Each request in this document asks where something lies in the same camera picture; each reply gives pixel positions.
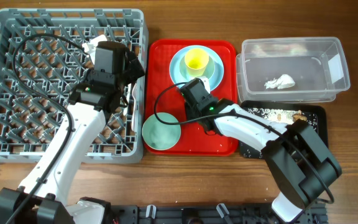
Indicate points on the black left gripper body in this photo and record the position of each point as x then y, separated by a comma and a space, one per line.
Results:
121, 81

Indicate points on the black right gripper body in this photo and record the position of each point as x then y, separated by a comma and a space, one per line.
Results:
192, 112

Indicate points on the rice and food scraps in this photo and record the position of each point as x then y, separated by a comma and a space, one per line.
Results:
280, 115

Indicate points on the white napkin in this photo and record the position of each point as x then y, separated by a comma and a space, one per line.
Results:
283, 82

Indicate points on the white plastic fork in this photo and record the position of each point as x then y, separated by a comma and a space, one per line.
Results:
129, 88

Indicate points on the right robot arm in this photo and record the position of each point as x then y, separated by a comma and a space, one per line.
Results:
301, 164

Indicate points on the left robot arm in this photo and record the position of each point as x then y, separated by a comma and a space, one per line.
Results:
42, 196

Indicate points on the grey dishwasher rack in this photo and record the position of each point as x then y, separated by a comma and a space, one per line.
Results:
41, 62

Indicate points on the red plastic tray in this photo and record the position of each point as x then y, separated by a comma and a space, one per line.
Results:
193, 140

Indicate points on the small green bowl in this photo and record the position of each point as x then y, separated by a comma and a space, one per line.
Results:
208, 72

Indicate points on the light blue plate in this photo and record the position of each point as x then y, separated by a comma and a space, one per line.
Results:
214, 81

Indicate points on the yellow plastic cup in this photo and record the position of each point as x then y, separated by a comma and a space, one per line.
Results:
196, 61

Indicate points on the clear plastic bin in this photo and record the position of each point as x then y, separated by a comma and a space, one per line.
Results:
317, 65

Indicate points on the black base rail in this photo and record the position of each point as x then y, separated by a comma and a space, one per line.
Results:
248, 213

